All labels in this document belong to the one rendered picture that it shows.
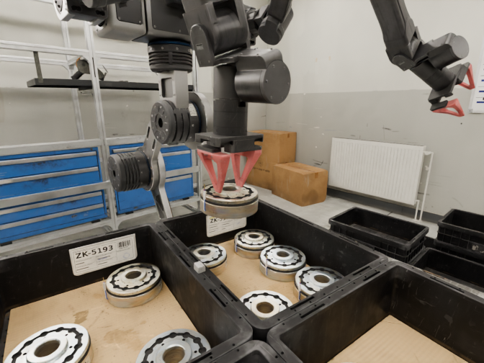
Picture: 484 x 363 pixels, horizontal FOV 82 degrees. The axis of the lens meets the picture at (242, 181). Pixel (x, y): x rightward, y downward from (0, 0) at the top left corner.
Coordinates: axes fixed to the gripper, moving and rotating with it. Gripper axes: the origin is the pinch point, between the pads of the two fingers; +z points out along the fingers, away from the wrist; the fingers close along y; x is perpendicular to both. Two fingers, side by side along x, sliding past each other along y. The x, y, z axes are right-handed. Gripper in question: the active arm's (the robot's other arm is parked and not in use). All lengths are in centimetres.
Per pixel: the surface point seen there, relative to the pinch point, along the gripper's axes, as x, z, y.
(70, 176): 187, 44, 9
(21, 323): 16.7, 23.3, -31.6
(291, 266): -6.2, 18.8, 12.4
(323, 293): -19.8, 11.5, 1.6
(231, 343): -17.7, 11.8, -13.9
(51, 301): 20.0, 23.4, -26.8
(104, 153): 185, 30, 33
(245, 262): 5.1, 22.5, 9.9
